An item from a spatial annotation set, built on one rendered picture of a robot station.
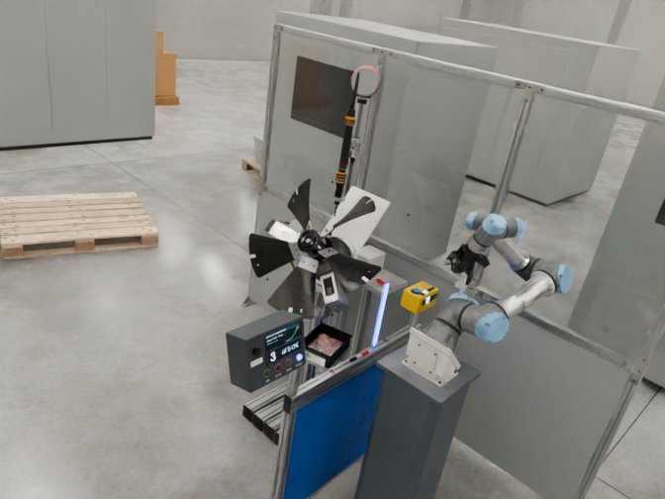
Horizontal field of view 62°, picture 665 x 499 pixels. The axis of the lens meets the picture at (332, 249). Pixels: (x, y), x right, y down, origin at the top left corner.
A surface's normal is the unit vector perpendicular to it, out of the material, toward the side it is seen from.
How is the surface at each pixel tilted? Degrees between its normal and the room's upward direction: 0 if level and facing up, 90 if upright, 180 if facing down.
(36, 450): 0
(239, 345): 90
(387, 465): 90
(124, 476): 0
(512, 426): 90
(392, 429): 90
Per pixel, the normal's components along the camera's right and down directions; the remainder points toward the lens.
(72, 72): 0.70, 0.40
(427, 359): -0.68, 0.22
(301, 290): 0.26, -0.25
